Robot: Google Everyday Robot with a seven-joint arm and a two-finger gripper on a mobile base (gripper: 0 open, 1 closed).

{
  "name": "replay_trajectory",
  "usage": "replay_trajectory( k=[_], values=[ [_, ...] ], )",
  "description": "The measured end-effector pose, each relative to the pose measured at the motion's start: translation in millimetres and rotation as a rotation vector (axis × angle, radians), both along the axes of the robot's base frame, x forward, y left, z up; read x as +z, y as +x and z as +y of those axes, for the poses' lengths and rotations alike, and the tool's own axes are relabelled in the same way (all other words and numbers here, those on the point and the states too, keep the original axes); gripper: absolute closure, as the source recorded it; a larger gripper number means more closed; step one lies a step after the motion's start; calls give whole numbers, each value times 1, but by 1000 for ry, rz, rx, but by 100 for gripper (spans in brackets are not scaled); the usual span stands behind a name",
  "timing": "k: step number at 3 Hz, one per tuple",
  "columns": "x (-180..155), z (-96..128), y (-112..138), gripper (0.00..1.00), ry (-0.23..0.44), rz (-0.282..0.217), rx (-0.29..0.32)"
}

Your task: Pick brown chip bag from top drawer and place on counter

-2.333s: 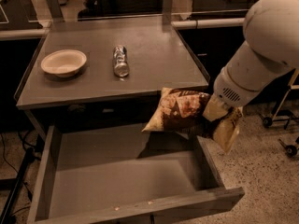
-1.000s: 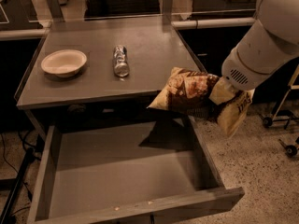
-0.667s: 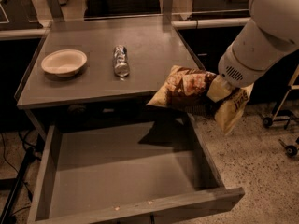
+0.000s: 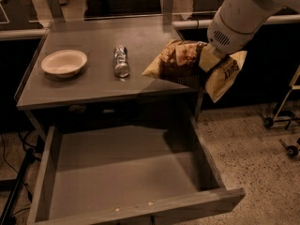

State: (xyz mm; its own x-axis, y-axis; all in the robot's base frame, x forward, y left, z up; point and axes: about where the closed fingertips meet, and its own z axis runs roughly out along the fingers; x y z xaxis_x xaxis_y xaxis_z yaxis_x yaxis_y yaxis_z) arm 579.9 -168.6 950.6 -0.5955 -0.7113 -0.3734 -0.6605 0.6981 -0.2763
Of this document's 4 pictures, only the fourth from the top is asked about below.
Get brown chip bag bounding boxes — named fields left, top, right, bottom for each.
left=142, top=39, right=248, bottom=102

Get open grey top drawer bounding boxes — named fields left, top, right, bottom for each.
left=27, top=108, right=245, bottom=225

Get white paper bowl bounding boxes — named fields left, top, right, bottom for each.
left=41, top=50, right=87, bottom=78

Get black floor cable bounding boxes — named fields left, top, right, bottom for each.
left=0, top=131, right=34, bottom=204

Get grey counter cabinet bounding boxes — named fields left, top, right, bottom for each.
left=16, top=19, right=194, bottom=138

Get person in dark clothes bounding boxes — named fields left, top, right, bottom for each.
left=84, top=0, right=161, bottom=18

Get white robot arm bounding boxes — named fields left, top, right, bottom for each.
left=199, top=0, right=300, bottom=72

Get silver drink can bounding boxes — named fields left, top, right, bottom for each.
left=113, top=45, right=130, bottom=78

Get white horizontal rail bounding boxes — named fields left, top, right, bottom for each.
left=0, top=14, right=300, bottom=40

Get black floor pole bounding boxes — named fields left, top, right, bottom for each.
left=0, top=148, right=35, bottom=225

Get wheeled cart base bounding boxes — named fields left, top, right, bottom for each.
left=263, top=65, right=300, bottom=158

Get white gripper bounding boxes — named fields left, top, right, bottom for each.
left=199, top=0, right=282, bottom=72

